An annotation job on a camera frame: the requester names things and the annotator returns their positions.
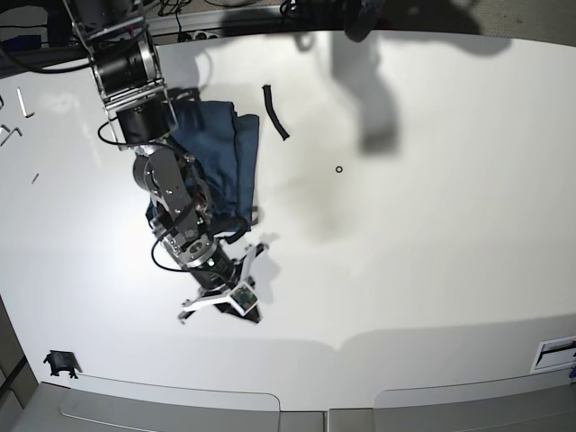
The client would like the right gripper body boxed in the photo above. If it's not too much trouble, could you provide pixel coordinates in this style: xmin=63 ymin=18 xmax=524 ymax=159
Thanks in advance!
xmin=189 ymin=247 xmax=236 ymax=292

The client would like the blue T-shirt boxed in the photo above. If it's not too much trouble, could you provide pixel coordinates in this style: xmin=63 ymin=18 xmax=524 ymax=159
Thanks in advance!
xmin=166 ymin=100 xmax=259 ymax=236

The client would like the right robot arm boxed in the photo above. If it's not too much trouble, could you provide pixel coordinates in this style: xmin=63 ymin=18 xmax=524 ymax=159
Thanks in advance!
xmin=65 ymin=1 xmax=266 ymax=323

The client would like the black plastic clip part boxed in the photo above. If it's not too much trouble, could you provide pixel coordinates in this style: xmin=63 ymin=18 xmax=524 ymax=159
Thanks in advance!
xmin=43 ymin=350 xmax=82 ymax=379

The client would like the silver hex key pair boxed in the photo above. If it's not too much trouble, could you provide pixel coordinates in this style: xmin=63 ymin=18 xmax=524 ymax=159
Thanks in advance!
xmin=0 ymin=124 xmax=23 ymax=147

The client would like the long silver hex key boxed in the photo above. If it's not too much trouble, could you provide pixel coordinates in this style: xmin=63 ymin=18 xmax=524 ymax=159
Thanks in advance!
xmin=16 ymin=87 xmax=35 ymax=119

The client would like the blue box in background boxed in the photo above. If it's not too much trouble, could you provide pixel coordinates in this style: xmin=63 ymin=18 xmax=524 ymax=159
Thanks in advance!
xmin=1 ymin=34 xmax=42 ymax=51

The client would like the right grey chair back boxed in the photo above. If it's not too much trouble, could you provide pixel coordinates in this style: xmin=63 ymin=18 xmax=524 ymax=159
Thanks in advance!
xmin=328 ymin=373 xmax=576 ymax=432

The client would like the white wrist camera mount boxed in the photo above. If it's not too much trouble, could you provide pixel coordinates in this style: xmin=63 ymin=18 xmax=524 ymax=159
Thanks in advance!
xmin=177 ymin=243 xmax=268 ymax=323

